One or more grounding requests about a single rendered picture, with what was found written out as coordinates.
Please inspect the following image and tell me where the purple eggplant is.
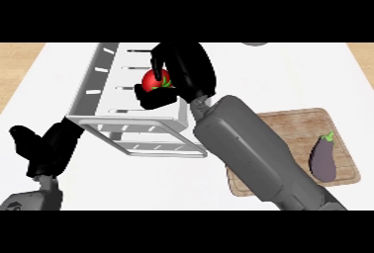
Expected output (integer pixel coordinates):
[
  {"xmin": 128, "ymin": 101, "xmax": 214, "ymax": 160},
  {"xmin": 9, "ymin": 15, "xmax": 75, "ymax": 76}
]
[{"xmin": 310, "ymin": 130, "xmax": 338, "ymax": 183}]

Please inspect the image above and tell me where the wooden cutting board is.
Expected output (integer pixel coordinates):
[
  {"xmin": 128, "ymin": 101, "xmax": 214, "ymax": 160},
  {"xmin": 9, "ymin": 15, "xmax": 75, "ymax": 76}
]
[{"xmin": 224, "ymin": 107, "xmax": 362, "ymax": 198}]

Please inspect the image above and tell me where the red tomato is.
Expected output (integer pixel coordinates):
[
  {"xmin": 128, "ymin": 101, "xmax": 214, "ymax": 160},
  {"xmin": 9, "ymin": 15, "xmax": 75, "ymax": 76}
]
[{"xmin": 140, "ymin": 68, "xmax": 174, "ymax": 94}]

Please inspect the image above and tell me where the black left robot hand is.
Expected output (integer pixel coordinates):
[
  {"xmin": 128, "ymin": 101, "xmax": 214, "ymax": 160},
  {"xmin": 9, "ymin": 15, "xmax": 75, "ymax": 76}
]
[{"xmin": 9, "ymin": 117, "xmax": 86, "ymax": 180}]

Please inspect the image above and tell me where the white tiered wire basket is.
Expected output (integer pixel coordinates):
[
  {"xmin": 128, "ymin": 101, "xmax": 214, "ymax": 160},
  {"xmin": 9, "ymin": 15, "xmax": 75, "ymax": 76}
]
[{"xmin": 63, "ymin": 42, "xmax": 208, "ymax": 159}]

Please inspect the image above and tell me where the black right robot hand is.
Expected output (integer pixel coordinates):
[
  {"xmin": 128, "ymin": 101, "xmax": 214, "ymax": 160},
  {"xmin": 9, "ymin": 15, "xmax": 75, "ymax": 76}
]
[{"xmin": 133, "ymin": 42, "xmax": 217, "ymax": 111}]

